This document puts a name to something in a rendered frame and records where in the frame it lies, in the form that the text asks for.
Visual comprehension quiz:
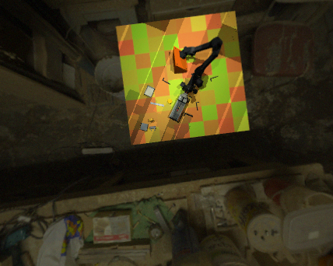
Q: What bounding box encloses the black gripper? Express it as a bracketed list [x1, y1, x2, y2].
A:
[180, 81, 198, 94]

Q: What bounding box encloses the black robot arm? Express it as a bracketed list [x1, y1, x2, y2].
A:
[179, 37, 223, 92]

